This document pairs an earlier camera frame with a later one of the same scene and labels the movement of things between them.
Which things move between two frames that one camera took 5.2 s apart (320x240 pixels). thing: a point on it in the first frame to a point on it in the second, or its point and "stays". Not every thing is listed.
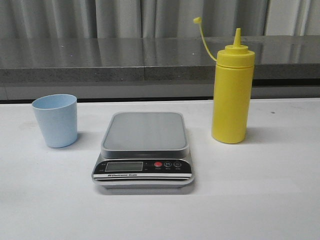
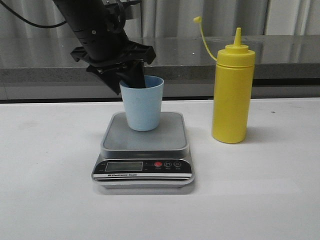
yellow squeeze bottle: (232, 90) stays
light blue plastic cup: (57, 114) to (143, 105)
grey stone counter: (285, 67) stays
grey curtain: (67, 19) stays
